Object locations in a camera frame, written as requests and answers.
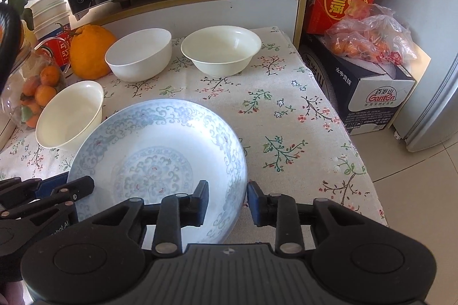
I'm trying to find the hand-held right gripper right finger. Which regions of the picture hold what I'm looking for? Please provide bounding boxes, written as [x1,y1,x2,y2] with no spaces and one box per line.
[248,181,373,253]

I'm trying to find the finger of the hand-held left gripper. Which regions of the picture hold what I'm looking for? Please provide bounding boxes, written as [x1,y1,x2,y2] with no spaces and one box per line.
[0,172,69,200]
[0,176,95,220]

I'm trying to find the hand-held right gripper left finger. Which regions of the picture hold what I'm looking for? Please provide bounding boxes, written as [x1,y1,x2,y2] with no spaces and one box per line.
[84,180,209,255]

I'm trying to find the blue floral patterned plate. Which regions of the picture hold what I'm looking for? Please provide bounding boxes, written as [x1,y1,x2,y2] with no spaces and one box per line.
[66,98,248,245]

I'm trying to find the deep cream bowl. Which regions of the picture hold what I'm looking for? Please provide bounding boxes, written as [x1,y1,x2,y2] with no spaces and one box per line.
[35,80,104,151]

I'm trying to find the white round bowl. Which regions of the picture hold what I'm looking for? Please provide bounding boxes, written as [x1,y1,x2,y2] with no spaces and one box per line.
[104,28,173,83]

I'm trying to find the wide cream bowl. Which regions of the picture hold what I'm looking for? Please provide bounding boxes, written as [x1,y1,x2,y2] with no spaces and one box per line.
[180,25,262,78]

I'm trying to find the glass jar of small oranges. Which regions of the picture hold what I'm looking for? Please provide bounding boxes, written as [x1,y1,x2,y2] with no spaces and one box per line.
[0,40,68,130]

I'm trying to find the floral tablecloth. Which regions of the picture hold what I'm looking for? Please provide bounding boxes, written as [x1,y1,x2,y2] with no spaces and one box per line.
[0,27,389,248]

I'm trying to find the large orange citrus fruit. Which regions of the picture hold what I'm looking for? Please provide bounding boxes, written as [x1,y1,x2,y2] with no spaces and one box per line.
[70,24,117,80]

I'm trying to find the red printed container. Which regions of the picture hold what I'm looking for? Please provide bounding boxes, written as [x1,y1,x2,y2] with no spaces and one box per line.
[37,29,77,71]

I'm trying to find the black curved object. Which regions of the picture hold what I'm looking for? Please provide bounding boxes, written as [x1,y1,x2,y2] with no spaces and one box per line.
[0,3,23,91]

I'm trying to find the dark cardboard box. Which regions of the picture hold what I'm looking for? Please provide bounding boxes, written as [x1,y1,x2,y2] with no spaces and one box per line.
[299,33,417,136]

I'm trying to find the stack of paper cups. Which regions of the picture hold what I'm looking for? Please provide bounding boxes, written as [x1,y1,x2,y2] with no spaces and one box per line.
[30,0,72,41]

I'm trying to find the green plant leaves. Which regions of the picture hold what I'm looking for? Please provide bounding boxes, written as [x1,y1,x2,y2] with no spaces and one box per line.
[2,0,34,32]

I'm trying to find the white wooden cabinet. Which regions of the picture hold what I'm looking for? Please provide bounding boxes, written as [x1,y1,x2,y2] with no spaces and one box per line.
[77,0,309,48]

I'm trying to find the plastic bag of oranges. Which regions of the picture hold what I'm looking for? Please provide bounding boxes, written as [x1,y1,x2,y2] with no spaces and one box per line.
[324,3,417,64]

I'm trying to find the white refrigerator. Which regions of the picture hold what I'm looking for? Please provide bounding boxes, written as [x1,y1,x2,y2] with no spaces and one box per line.
[392,0,458,153]

